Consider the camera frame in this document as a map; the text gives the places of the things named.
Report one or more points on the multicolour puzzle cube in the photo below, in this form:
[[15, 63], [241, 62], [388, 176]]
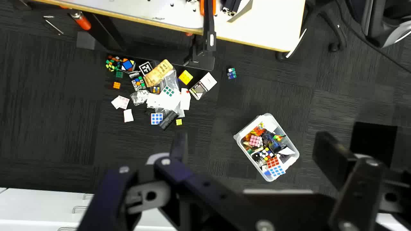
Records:
[[138, 82]]

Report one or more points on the black stand post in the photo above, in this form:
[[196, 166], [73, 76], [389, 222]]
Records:
[[208, 43]]

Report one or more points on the white low cabinet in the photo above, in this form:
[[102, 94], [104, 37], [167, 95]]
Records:
[[38, 209]]

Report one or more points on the black rectangular block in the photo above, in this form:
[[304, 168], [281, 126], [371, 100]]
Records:
[[167, 120]]

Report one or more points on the black table leg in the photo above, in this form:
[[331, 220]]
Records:
[[106, 34]]

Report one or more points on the yellow cube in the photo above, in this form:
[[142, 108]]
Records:
[[185, 77]]

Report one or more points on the white and silver small box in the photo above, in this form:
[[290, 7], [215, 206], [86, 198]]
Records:
[[205, 84]]

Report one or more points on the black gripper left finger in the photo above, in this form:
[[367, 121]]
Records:
[[200, 188]]

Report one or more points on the white table with wood edge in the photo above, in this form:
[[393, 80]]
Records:
[[264, 21]]

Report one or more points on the white paper card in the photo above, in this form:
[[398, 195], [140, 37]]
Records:
[[119, 102], [127, 116]]

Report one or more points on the blue and orange cube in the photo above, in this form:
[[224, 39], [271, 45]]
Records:
[[127, 64]]

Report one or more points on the black and white tag card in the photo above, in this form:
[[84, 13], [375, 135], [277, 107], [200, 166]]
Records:
[[145, 68]]

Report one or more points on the blue and white puzzle cube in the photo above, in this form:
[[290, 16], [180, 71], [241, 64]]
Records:
[[156, 118]]

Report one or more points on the gold patterned box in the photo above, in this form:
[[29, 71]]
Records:
[[158, 72]]

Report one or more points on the pile of white papers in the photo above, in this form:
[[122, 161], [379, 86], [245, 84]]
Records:
[[158, 102]]

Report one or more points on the glossy black box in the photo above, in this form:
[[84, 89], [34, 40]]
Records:
[[372, 139]]

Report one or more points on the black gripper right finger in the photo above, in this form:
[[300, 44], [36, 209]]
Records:
[[363, 188]]

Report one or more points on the small orange cube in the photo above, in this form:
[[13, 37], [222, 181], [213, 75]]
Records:
[[115, 85]]

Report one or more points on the white cube with teal dots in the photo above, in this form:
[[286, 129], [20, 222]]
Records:
[[168, 91]]

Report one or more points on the thin metal tool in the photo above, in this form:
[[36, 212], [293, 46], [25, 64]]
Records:
[[52, 26]]

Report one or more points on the white bin of puzzle cubes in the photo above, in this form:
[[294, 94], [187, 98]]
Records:
[[266, 148]]

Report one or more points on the small yellow block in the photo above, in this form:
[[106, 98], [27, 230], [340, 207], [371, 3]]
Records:
[[178, 122]]

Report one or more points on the black office chair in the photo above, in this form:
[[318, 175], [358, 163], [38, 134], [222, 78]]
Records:
[[380, 21]]

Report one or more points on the green toy pile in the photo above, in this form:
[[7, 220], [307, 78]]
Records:
[[113, 64]]

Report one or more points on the small blue puzzle cube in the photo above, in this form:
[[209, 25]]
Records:
[[231, 73]]

